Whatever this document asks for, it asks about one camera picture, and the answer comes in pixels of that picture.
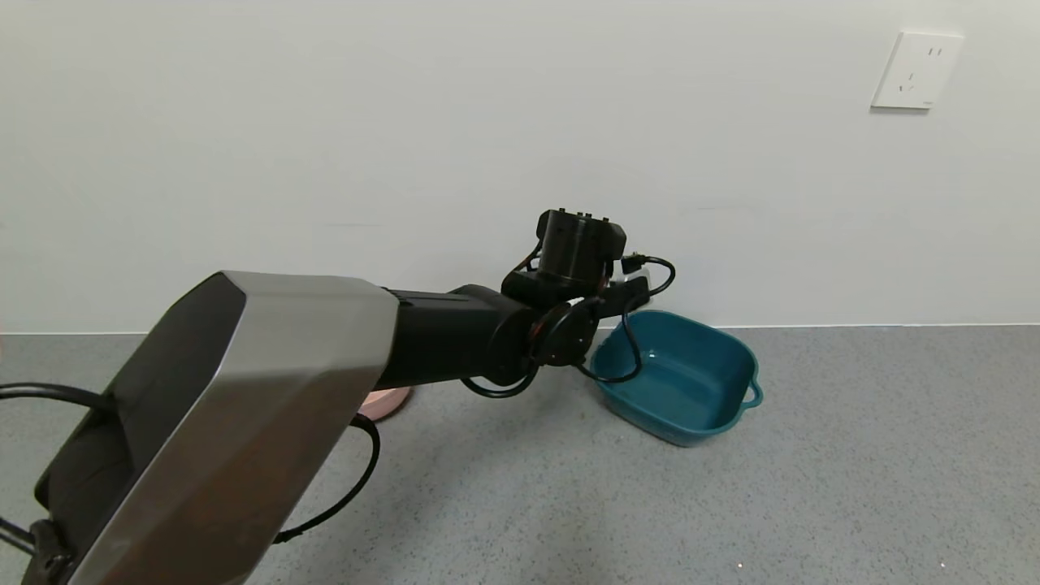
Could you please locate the pink round plate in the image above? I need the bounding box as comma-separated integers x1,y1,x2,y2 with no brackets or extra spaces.
357,387,414,423

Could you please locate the teal plastic basin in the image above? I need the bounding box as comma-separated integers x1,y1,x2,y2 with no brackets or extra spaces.
591,310,765,449

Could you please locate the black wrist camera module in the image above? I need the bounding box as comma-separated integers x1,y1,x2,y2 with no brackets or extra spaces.
536,209,628,285

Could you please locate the black wrist loop cable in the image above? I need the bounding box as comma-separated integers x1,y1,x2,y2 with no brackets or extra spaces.
460,367,539,400

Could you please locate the thin black camera cable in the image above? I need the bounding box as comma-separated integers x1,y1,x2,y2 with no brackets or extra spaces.
575,253,677,385

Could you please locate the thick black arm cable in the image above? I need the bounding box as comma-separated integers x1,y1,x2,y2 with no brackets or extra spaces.
272,414,382,544

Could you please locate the white wall socket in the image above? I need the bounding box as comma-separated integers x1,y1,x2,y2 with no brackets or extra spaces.
870,31,966,111

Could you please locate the black arm base cable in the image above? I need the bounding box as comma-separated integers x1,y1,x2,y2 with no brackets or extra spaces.
0,382,115,417

